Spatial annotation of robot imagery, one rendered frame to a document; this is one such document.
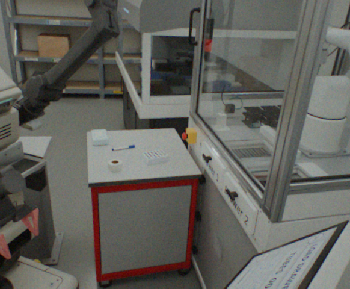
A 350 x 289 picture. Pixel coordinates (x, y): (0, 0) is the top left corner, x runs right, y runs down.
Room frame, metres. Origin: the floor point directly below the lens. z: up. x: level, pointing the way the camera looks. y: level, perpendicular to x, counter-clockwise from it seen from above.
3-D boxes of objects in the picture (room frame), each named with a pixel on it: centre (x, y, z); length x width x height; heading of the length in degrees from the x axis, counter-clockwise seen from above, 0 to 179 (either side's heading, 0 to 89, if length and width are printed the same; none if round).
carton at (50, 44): (5.01, 1.87, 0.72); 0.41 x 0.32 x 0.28; 100
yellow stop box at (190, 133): (1.78, -0.06, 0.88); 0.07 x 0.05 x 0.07; 16
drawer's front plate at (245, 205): (1.16, -0.25, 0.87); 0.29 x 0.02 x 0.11; 16
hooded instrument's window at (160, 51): (3.20, -0.03, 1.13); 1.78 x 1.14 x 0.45; 16
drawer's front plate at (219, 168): (1.46, -0.17, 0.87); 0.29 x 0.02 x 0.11; 16
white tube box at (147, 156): (1.67, 0.13, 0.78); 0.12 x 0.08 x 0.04; 121
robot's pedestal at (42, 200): (1.73, 0.89, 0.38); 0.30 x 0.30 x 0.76; 10
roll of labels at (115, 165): (1.55, 0.33, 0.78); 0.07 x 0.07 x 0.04
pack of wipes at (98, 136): (1.87, 0.49, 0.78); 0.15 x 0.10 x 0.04; 19
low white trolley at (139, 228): (1.77, 0.23, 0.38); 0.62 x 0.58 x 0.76; 16
